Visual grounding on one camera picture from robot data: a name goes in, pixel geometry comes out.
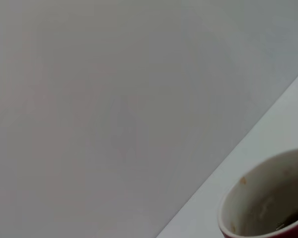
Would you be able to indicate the red ceramic mug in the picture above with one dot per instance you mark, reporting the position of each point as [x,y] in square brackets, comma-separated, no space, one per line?
[253,188]

